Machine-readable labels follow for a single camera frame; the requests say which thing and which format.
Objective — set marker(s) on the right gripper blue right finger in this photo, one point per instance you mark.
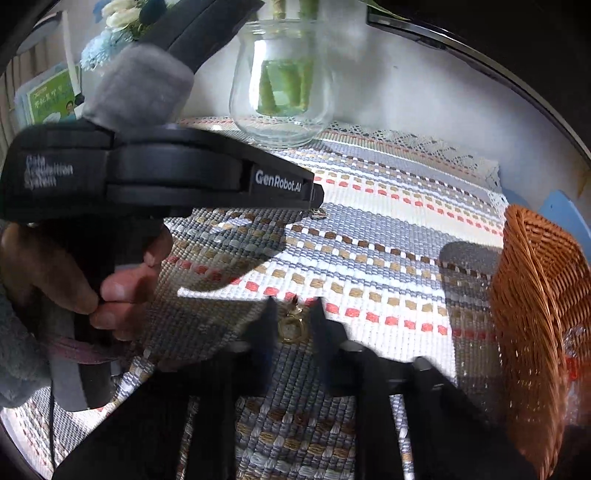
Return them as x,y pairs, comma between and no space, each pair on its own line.
333,361

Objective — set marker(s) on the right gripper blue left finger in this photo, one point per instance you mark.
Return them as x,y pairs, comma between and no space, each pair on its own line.
258,362

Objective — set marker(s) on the small silver earring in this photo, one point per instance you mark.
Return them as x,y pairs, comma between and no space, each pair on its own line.
317,213

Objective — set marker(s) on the left hand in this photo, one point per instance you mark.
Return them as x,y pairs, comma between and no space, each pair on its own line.
29,267

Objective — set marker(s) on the green book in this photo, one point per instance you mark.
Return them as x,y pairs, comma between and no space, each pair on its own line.
47,98

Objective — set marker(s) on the striped woven table runner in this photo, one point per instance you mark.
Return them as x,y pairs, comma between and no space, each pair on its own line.
403,256

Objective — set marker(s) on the white and blue flower bouquet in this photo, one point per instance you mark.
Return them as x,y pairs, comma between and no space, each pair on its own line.
125,22

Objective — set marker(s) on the clear glass vase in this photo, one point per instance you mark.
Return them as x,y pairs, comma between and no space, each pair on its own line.
279,133

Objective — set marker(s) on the brown wicker basket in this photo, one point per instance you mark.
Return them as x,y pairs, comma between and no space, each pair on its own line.
540,304

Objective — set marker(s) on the green leafy plant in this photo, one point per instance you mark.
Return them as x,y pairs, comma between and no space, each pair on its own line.
283,68

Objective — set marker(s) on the black television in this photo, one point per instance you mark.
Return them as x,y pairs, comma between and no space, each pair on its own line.
539,49

